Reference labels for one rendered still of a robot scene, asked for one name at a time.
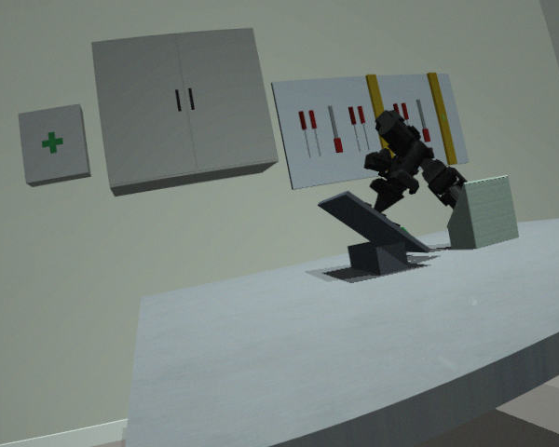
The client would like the grey switch panel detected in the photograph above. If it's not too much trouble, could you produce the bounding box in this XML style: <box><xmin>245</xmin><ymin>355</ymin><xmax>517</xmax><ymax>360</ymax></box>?
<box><xmin>318</xmin><ymin>190</ymin><xmax>430</xmax><ymax>276</ymax></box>

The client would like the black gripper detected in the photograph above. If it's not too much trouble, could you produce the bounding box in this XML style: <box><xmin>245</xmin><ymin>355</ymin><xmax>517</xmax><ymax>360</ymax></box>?
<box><xmin>370</xmin><ymin>155</ymin><xmax>419</xmax><ymax>212</ymax></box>

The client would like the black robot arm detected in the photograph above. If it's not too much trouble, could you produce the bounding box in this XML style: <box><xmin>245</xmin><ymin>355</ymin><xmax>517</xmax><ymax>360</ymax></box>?
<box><xmin>364</xmin><ymin>110</ymin><xmax>467</xmax><ymax>210</ymax></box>

